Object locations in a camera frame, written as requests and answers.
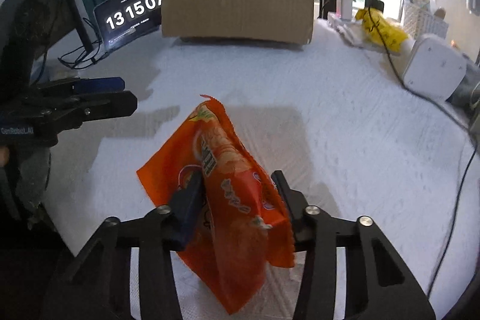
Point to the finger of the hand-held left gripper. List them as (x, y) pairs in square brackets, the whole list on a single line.
[(97, 84), (112, 104)]

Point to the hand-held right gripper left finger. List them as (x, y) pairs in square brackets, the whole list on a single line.
[(187, 207)]

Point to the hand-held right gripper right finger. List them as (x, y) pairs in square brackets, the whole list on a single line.
[(290, 203)]

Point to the orange snack bag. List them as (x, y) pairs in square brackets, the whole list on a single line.
[(232, 192)]

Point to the person's left hand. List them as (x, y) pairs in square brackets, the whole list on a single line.
[(33, 173)]

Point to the tablet clock display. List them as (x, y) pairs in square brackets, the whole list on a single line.
[(127, 16)]

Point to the white crumpled tissue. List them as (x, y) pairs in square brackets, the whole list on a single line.
[(348, 31)]

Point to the yellow plastic bag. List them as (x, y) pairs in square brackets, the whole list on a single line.
[(382, 31)]

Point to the white box device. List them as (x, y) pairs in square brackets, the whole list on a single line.
[(435, 69)]

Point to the white pink cup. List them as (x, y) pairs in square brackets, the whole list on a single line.
[(344, 7)]

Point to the black power adapter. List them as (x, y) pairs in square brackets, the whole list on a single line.
[(375, 3)]

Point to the white woven basket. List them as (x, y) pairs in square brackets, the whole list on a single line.
[(423, 20)]

